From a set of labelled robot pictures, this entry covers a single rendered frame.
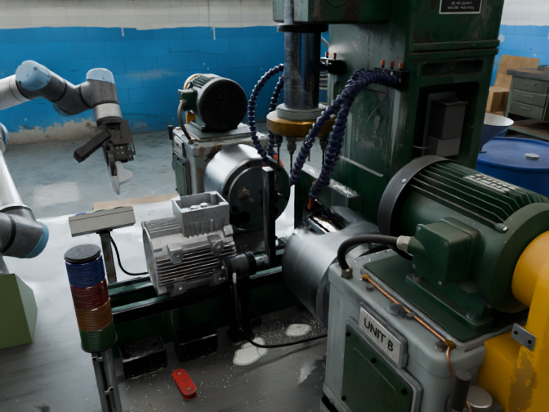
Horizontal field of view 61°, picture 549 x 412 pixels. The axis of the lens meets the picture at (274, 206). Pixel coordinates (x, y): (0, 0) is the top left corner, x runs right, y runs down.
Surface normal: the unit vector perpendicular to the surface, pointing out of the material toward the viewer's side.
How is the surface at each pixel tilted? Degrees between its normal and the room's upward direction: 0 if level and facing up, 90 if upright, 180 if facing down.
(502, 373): 90
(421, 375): 90
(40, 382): 0
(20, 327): 90
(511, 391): 90
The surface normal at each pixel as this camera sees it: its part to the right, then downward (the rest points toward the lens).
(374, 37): -0.90, 0.18
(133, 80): 0.35, 0.37
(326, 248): -0.58, -0.60
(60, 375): 0.00, -0.92
